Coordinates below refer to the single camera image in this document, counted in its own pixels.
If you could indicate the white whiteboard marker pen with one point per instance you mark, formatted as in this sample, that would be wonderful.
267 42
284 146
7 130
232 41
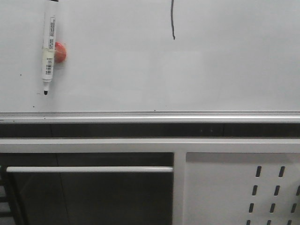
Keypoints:
49 38

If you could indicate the white whiteboard surface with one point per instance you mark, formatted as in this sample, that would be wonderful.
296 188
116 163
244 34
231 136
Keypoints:
153 61

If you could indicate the white metal whiteboard stand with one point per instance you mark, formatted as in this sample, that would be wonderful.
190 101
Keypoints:
179 146

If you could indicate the white perforated metal panel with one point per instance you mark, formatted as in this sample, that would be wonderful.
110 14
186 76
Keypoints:
242 189

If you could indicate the red round magnet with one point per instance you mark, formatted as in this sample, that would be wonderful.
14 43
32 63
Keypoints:
60 53

